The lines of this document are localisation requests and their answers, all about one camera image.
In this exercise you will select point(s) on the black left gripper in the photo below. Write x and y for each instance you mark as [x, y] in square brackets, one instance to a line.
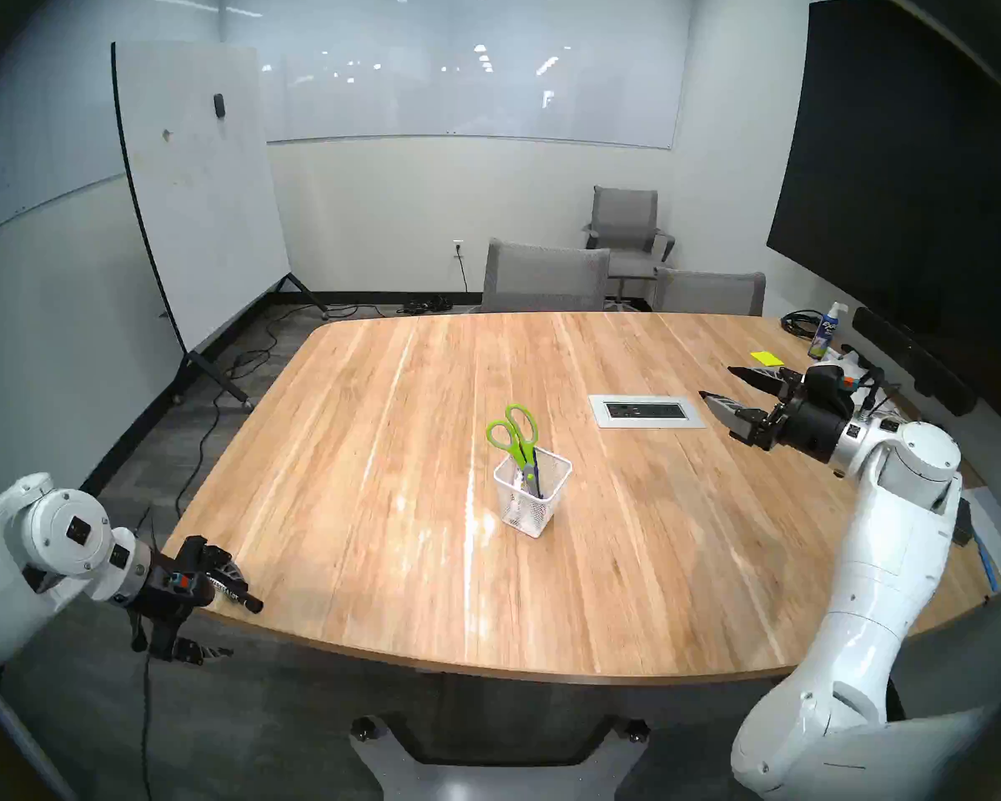
[171, 599]

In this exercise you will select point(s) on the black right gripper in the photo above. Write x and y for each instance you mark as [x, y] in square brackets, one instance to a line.
[809, 428]

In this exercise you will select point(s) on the black permanent marker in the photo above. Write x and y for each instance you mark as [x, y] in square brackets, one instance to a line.
[246, 601]

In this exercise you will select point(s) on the white mesh pen holder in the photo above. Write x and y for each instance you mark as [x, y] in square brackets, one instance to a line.
[555, 499]

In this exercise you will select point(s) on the blue ballpoint pen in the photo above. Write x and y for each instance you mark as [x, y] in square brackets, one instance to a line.
[536, 478]

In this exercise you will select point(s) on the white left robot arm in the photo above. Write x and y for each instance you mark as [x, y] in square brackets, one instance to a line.
[42, 566]

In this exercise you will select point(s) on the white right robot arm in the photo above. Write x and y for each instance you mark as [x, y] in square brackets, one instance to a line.
[884, 574]

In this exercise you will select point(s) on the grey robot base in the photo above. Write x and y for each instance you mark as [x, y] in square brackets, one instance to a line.
[500, 778]

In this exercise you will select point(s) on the yellow sticky note pad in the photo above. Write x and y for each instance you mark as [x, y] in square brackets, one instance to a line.
[767, 358]

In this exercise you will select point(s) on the whiteboard cleaner spray bottle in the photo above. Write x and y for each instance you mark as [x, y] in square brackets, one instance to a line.
[824, 336]

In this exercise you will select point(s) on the grey mesh office chair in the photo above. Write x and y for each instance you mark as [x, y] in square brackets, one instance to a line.
[546, 278]
[709, 294]

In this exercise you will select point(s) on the silver table power outlet panel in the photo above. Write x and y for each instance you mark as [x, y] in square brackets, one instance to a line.
[599, 411]

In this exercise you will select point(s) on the black video sound bar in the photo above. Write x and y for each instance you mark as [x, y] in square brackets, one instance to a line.
[913, 360]

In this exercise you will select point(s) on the grey office chair with armrests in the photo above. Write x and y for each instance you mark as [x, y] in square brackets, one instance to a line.
[626, 211]

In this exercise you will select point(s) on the yellow and black pad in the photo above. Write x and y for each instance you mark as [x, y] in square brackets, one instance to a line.
[965, 528]

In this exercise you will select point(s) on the white paper sheet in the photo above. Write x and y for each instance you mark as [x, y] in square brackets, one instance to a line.
[997, 532]

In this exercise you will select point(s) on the blue stick tool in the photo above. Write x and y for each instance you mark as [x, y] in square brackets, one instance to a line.
[986, 561]

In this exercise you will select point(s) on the rolling white whiteboard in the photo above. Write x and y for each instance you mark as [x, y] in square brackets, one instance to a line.
[200, 182]

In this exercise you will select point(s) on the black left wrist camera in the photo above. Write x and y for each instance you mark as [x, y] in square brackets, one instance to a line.
[192, 553]

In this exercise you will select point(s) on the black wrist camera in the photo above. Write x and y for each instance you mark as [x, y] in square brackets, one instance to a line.
[192, 553]
[826, 380]

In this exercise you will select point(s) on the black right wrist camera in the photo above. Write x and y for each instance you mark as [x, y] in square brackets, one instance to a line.
[826, 380]

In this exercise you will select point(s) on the large black wall screen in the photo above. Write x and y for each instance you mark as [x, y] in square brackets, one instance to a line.
[901, 182]

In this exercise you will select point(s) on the wide glass wall whiteboard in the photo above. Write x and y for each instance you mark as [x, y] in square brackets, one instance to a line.
[467, 73]

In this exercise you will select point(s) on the wall whiteboard with blue writing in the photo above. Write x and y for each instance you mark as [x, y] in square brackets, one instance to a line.
[50, 123]

